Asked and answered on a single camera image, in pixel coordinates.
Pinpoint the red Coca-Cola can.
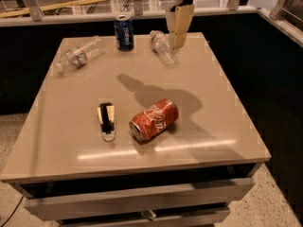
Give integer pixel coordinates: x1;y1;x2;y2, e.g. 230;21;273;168
129;98;179;141

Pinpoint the blue Pepsi can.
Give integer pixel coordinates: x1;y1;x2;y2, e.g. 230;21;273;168
114;15;134;52

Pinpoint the clear crushed plastic bottle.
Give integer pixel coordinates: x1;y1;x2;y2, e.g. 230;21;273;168
150;30;178;66

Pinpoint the small black and clear object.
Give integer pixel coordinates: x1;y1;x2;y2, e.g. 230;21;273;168
97;102;116;142

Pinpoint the black cable on floor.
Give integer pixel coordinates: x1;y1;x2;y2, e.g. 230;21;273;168
0;195;25;227

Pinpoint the grey metal railing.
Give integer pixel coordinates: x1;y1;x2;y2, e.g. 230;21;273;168
0;0;303;45

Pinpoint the beige drawer cabinet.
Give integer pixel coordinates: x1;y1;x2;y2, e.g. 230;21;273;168
1;33;270;227

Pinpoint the top drawer front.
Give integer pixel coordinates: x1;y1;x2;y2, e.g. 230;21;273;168
25;178;255;221

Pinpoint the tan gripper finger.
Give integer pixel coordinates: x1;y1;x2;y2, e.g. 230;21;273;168
172;4;194;49
166;10;175;44

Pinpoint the clear bottle with red label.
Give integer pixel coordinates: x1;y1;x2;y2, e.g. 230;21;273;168
55;36;105;75

